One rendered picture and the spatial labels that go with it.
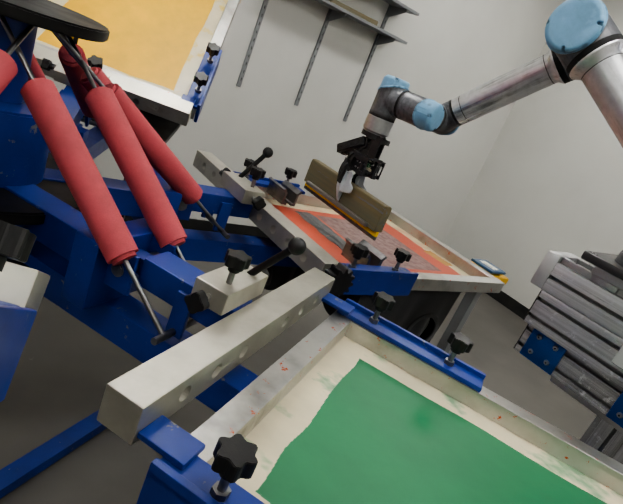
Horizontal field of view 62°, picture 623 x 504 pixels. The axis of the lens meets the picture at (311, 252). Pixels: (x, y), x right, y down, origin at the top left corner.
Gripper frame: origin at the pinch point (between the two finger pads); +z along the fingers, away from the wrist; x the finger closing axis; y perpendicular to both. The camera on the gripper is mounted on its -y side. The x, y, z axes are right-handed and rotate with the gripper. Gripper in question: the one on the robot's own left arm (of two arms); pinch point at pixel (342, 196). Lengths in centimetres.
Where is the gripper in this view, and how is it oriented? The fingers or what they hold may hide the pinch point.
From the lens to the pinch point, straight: 151.3
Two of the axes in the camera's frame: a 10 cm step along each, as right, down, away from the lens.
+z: -3.6, 8.7, 3.3
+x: 7.6, 0.7, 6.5
